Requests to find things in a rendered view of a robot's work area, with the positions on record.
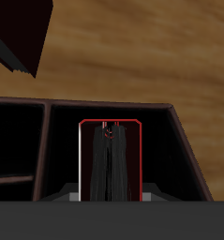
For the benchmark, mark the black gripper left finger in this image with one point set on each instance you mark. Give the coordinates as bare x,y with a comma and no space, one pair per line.
70,194

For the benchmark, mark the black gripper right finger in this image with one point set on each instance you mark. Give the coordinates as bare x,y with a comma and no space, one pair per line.
149,194

